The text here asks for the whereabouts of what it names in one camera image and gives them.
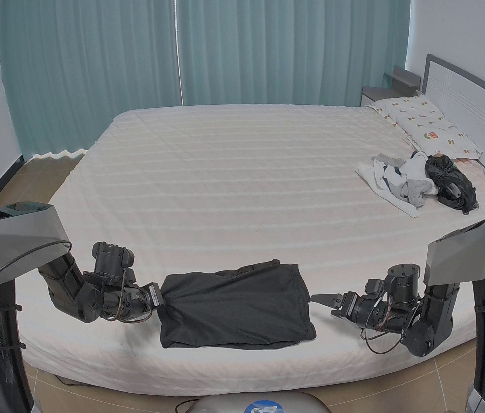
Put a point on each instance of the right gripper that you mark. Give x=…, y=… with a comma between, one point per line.
x=361, y=308

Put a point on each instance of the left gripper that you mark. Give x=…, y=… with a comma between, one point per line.
x=145, y=301

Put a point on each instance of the black T-shirt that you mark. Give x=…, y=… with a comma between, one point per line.
x=234, y=308

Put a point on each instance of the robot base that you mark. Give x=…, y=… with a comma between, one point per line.
x=251, y=404

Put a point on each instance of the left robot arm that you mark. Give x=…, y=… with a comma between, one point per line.
x=10, y=248

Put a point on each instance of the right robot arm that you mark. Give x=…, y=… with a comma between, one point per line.
x=462, y=265

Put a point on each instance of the pile of clothes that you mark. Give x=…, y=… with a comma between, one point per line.
x=397, y=179

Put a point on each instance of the bed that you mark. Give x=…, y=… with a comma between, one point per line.
x=225, y=179

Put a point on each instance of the black shiny garment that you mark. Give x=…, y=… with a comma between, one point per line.
x=449, y=181

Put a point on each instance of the white printed pillow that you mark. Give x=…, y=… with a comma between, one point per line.
x=427, y=127

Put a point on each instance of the grey bedside table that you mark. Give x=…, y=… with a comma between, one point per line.
x=386, y=88

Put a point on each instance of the blue-green curtain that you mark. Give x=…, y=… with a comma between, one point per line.
x=294, y=37
x=92, y=58

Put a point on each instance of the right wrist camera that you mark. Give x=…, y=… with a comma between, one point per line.
x=374, y=287

